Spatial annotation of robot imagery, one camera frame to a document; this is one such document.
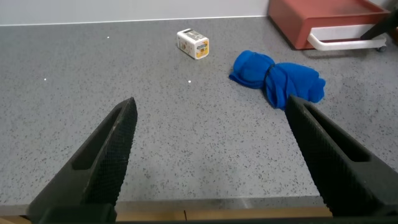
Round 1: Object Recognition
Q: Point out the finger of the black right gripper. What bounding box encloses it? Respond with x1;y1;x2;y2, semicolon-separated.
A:
360;11;398;40

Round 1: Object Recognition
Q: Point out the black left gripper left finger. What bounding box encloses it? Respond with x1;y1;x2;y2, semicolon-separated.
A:
27;96;139;223

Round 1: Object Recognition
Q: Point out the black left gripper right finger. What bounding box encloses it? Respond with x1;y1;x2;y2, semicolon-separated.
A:
285;95;398;217

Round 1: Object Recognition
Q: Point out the red drawer with white handle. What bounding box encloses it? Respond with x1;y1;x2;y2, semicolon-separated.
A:
294;12;391;52

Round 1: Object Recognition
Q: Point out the red drawer case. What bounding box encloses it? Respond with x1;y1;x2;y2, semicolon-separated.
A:
267;0;391;50

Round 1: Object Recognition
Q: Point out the blue rolled cloth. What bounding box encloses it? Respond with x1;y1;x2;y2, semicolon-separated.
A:
229;50;326;110

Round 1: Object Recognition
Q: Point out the small white carton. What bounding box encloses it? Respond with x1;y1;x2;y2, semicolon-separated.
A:
176;28;210;60

